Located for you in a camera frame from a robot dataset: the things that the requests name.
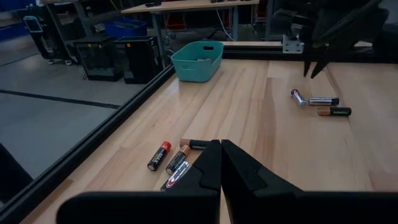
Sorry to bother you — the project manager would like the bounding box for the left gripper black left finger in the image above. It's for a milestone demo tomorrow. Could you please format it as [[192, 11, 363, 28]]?
[[55, 139, 222, 224]]

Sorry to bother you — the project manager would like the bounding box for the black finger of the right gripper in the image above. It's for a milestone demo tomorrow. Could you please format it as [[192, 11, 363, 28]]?
[[303, 46, 313, 78], [310, 47, 336, 79]]

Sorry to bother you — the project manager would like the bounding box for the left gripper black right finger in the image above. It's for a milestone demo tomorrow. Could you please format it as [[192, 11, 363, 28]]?
[[221, 139, 398, 224]]

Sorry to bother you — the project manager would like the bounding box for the silver Energizer AA battery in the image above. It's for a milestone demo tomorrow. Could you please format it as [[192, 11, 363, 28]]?
[[159, 161, 191, 192], [308, 96, 340, 106], [290, 88, 308, 109]]

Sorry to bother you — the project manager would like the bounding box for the black copper Duracell AA battery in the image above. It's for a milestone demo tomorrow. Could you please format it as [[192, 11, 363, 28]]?
[[165, 144, 192, 175], [317, 106, 353, 117], [179, 138, 213, 151]]

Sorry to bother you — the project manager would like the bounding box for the black red Energizer Max battery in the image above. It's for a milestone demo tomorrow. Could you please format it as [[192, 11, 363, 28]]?
[[147, 141, 172, 172]]

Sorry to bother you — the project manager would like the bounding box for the teal plastic basket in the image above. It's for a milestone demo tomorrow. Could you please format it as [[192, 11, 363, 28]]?
[[170, 40, 224, 83]]

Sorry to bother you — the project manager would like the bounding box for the light wooden workbench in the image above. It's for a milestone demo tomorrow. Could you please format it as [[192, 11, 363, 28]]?
[[120, 0, 261, 68]]

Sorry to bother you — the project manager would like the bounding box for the red crate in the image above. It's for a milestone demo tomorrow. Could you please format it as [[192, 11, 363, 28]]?
[[165, 12, 187, 30]]

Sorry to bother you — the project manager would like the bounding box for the black cabinet with glass door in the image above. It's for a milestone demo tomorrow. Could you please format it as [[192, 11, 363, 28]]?
[[73, 36, 123, 83]]

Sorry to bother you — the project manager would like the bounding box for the blue storage bin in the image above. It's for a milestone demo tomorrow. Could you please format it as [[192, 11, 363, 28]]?
[[103, 17, 148, 40]]

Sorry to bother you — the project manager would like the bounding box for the black cart with tablet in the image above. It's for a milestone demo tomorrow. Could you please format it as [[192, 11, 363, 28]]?
[[22, 4, 75, 66]]

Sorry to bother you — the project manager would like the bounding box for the silver metal corner bracket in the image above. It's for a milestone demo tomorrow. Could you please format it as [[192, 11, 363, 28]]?
[[282, 33, 305, 55]]

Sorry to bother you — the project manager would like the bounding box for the white hanging cable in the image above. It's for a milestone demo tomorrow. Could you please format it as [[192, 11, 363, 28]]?
[[215, 8, 234, 42]]

